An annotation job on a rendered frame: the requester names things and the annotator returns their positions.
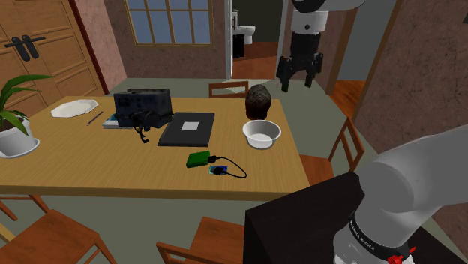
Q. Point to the green plant in white pot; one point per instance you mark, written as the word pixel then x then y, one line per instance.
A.
pixel 14 140

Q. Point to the black bin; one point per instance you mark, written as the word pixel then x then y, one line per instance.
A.
pixel 238 46

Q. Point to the small blue device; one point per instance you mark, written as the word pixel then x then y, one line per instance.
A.
pixel 211 170

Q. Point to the wooden chair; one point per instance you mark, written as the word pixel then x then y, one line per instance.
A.
pixel 51 237
pixel 316 168
pixel 215 237
pixel 228 85

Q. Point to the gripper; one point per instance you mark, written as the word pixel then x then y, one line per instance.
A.
pixel 305 46

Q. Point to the wooden dining table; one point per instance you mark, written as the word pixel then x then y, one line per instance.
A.
pixel 91 161

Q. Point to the white octagonal plate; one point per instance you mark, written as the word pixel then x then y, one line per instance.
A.
pixel 73 108

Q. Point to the dark pencil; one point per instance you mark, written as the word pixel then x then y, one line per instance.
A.
pixel 95 118

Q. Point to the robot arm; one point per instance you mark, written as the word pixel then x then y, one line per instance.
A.
pixel 406 182

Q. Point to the white toilet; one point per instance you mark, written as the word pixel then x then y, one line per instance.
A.
pixel 249 32

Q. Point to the green rectangular box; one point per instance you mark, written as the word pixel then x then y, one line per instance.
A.
pixel 197 159

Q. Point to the wooden double door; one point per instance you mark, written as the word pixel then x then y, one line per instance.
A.
pixel 55 55

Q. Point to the dark grey round vase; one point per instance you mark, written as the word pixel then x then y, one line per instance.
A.
pixel 258 102

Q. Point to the pale blue book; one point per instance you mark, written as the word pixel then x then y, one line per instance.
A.
pixel 109 124

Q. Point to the white bowl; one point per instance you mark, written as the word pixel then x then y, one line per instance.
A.
pixel 261 137

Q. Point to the wood-framed window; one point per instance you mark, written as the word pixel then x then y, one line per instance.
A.
pixel 170 22

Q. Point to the black laptop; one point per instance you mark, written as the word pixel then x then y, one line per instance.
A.
pixel 175 138

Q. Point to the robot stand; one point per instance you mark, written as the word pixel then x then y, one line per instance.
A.
pixel 300 226

